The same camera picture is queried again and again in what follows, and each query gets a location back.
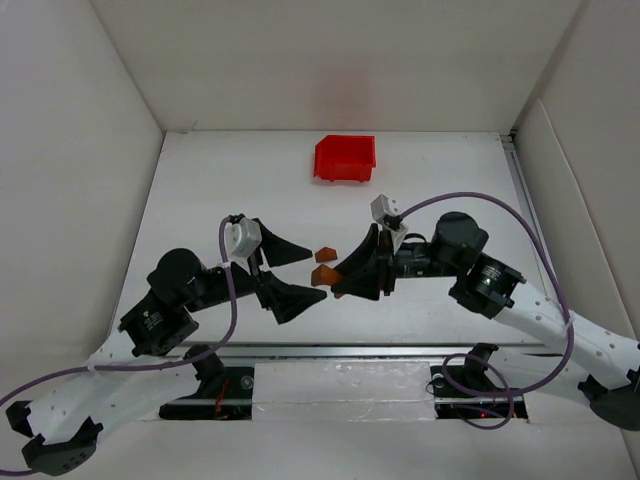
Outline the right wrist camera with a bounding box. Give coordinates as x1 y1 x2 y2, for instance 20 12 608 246
370 194 409 253

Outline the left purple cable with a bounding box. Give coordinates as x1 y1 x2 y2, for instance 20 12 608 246
0 214 246 476

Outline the red plastic bin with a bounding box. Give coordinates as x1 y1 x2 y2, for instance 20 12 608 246
313 135 376 183

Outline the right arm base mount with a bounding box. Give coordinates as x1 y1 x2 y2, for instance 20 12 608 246
425 357 528 423

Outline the aluminium front rail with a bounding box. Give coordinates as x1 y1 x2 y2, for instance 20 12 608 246
98 341 550 360

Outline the aluminium right rail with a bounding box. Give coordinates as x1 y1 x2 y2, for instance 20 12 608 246
499 135 565 306

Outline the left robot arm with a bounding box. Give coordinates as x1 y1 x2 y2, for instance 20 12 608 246
1 215 326 477

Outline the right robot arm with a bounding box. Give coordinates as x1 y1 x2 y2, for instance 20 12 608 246
331 212 639 431

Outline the orange arch wood block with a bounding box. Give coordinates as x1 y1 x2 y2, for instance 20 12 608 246
311 264 343 287

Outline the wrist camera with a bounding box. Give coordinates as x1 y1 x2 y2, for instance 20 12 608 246
370 194 409 253
224 215 262 266

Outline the reddish brown house block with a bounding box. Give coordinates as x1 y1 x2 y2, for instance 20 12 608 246
314 246 338 263

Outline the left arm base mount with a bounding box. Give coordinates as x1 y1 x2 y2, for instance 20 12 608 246
158 353 255 421

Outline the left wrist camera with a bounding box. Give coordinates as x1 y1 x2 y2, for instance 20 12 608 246
224 215 262 266

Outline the aluminium rail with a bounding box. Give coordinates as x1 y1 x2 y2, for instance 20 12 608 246
98 341 550 360
499 135 565 306

